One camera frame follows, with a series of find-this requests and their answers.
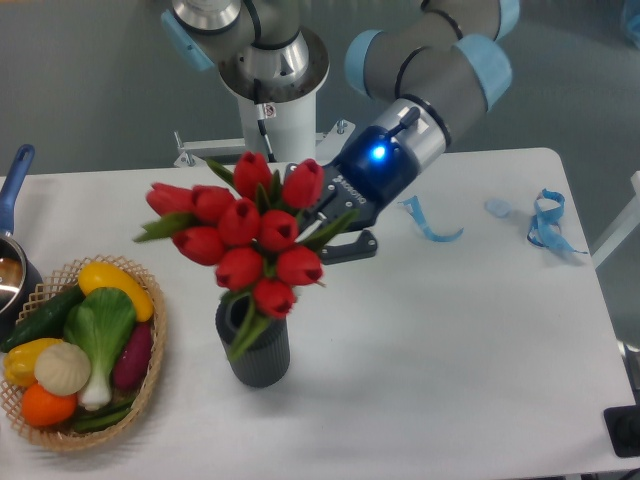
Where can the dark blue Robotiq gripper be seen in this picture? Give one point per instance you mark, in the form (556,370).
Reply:
(366,176)

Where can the red tulip bouquet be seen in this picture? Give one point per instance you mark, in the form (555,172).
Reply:
(248,231)

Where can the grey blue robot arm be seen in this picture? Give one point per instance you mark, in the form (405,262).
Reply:
(437,77)

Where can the dark grey ribbed vase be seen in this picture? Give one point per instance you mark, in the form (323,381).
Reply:
(266,360)

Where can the curled blue ribbon strip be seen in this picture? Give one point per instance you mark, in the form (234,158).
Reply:
(413,207)

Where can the small pale blue cap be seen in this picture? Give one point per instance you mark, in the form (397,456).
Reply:
(498,208)

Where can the blue ribbon knot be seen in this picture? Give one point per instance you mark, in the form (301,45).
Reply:
(545,230)

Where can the purple sweet potato toy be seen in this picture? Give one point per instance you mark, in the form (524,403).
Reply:
(131,367)

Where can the green bok choy toy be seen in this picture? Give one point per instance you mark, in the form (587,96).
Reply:
(100,326)

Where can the green cucumber toy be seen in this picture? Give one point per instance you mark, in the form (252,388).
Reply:
(47,321)

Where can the cream steamed bun toy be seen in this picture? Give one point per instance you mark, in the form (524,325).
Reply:
(62,369)

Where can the green bean pods toy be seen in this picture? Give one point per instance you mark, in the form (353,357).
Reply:
(103,418)

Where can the yellow bell pepper toy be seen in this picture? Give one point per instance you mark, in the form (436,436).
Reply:
(19,362)

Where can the orange fruit toy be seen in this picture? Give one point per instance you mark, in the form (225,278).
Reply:
(40,408)

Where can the woven wicker basket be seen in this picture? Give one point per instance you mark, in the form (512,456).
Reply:
(61,437)

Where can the black device at edge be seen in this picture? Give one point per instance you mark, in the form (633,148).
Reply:
(623,428)

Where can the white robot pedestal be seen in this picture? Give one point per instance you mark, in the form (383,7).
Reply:
(276,92)

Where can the blue handled saucepan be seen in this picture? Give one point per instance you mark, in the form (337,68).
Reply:
(19,277)

